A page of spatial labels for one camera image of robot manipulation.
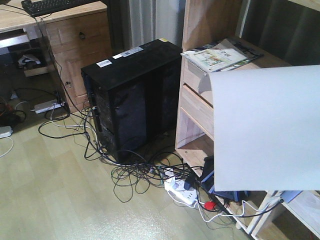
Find white paper sheet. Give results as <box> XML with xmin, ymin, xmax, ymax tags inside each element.
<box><xmin>210</xmin><ymin>65</ymin><xmax>320</xmax><ymax>191</ymax></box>

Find wooden desk with drawers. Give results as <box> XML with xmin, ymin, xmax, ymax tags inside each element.
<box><xmin>0</xmin><ymin>0</ymin><xmax>112</xmax><ymax>113</ymax></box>

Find black desktop computer tower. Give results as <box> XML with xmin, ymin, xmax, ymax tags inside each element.
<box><xmin>81</xmin><ymin>38</ymin><xmax>182</xmax><ymax>164</ymax></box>

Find white power strip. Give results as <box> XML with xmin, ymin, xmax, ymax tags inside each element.
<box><xmin>164</xmin><ymin>170</ymin><xmax>197</xmax><ymax>206</ymax></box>

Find wooden shelf unit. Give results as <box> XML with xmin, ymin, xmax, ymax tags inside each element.
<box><xmin>175</xmin><ymin>0</ymin><xmax>320</xmax><ymax>240</ymax></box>

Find stack of magazines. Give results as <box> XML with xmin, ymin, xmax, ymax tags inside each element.
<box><xmin>181</xmin><ymin>37</ymin><xmax>264</xmax><ymax>73</ymax></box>

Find grey curtain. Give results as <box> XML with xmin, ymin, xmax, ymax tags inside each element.
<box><xmin>121</xmin><ymin>0</ymin><xmax>186</xmax><ymax>49</ymax></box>

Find white adapter box on floor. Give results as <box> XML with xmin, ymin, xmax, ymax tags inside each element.
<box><xmin>34</xmin><ymin>99</ymin><xmax>62</xmax><ymax>114</ymax></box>

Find black keyboard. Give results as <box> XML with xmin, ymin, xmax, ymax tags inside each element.
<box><xmin>21</xmin><ymin>0</ymin><xmax>97</xmax><ymax>17</ymax></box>

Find tangled black floor cables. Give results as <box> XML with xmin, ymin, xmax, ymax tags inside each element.
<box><xmin>37</xmin><ymin>107</ymin><xmax>201</xmax><ymax>203</ymax></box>

